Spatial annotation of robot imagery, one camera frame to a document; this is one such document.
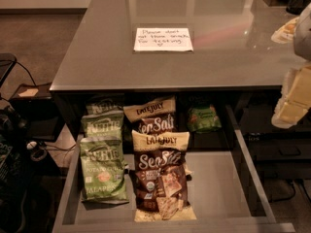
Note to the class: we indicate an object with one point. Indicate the black equipment at left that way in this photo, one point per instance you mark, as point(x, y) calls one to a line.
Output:
point(22, 196)

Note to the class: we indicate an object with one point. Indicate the front green Kettle chip bag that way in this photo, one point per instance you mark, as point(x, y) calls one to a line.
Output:
point(103, 167)

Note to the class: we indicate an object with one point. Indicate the dark side table with note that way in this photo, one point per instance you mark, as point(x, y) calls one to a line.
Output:
point(34, 111)

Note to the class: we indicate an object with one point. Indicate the green kettle chip bag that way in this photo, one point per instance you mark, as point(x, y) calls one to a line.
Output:
point(100, 104)
point(107, 124)
point(103, 167)

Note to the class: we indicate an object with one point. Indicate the grey glossy counter cabinet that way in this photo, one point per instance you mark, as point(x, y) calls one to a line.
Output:
point(231, 40)

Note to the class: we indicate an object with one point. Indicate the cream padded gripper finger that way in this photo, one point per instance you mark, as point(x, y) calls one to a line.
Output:
point(287, 115)

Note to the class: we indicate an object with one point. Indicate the white handwritten paper note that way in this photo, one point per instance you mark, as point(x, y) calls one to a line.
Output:
point(162, 39)

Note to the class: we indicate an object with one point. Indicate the small green rice chip bag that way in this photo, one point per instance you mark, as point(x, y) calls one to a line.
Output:
point(203, 119)

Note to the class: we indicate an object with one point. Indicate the brown late july bag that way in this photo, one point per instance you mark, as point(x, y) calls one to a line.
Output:
point(161, 176)
point(154, 117)

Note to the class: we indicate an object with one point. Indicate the front brown Late July bag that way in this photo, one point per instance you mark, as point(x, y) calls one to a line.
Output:
point(161, 176)

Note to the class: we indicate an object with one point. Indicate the grey open bottom drawer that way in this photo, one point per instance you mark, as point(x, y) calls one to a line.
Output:
point(224, 191)

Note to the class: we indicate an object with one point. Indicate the middle green Kettle chip bag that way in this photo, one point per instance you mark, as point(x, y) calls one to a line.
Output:
point(107, 124)

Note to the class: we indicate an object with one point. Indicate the rear green Kettle chip bag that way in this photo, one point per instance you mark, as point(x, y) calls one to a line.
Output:
point(100, 104)

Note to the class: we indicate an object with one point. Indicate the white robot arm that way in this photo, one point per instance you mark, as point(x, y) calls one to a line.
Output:
point(295, 101)

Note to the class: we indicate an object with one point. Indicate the rear brown Late July bag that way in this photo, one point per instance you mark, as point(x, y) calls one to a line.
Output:
point(154, 117)

